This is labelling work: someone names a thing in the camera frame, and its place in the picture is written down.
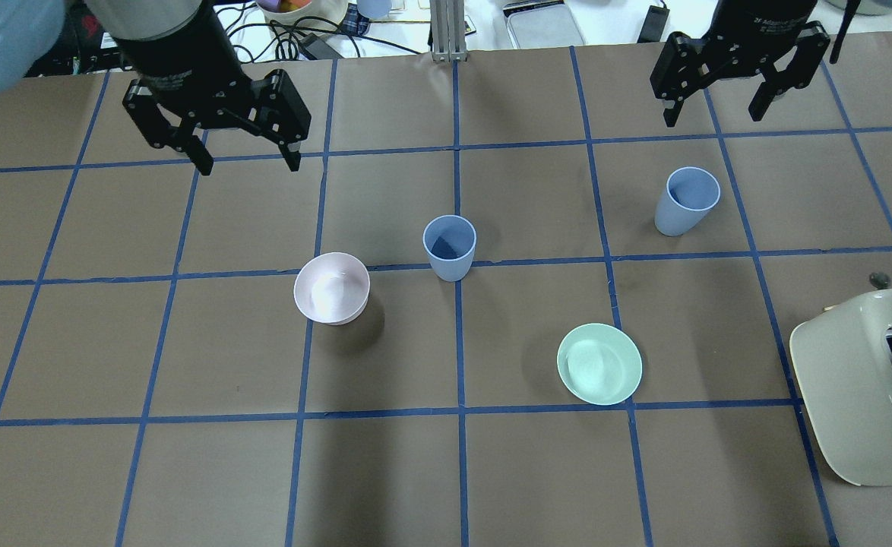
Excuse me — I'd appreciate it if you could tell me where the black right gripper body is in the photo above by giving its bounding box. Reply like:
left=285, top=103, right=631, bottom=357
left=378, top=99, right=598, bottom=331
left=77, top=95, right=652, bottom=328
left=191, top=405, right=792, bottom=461
left=650, top=1, right=831, bottom=101

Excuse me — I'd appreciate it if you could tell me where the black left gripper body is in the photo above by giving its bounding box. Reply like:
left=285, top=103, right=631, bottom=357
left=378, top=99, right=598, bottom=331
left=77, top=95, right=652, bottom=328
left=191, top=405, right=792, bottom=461
left=115, top=15, right=313, bottom=153

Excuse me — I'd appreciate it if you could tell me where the blue cup moved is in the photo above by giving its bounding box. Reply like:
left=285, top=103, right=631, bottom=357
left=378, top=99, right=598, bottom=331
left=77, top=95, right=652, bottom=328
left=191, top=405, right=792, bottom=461
left=422, top=215, right=477, bottom=283
left=654, top=166, right=723, bottom=238

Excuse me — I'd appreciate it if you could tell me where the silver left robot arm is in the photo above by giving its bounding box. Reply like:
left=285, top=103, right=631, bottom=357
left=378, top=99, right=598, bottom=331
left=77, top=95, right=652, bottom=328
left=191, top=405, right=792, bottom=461
left=0, top=1, right=313, bottom=175

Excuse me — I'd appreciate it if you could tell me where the black power adapter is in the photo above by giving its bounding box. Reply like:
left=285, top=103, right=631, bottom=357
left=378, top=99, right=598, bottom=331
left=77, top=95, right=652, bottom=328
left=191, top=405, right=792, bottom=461
left=637, top=4, right=669, bottom=43

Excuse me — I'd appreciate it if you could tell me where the bowl of foam blocks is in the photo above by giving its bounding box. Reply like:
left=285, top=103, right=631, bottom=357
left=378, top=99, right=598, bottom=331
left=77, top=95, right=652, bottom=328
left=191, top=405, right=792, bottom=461
left=255, top=1, right=349, bottom=30

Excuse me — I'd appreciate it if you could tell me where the pink bowl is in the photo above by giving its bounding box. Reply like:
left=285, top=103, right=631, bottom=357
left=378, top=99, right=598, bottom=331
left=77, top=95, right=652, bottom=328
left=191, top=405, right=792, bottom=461
left=293, top=252, right=371, bottom=326

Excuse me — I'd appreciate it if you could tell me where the kitchen scale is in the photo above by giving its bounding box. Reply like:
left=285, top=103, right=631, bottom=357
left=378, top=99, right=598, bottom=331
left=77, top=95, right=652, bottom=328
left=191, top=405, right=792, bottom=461
left=502, top=1, right=586, bottom=49

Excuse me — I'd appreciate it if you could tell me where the blue cup on desk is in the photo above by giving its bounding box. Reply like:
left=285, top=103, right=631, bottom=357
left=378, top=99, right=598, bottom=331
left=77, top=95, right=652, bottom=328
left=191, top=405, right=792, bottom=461
left=356, top=0, right=393, bottom=21

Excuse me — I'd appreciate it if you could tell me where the green bowl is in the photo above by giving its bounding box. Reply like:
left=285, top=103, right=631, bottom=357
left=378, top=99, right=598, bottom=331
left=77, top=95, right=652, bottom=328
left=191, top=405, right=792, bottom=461
left=556, top=323, right=644, bottom=407

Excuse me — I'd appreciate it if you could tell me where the cream toaster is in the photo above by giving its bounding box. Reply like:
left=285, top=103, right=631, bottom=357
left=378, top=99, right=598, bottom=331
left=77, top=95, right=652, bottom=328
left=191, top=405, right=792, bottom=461
left=789, top=289, right=892, bottom=487

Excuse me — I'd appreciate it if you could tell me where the aluminium frame post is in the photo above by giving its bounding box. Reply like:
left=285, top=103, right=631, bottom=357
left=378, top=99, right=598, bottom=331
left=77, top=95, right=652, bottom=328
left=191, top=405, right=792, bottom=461
left=429, top=0, right=468, bottom=63

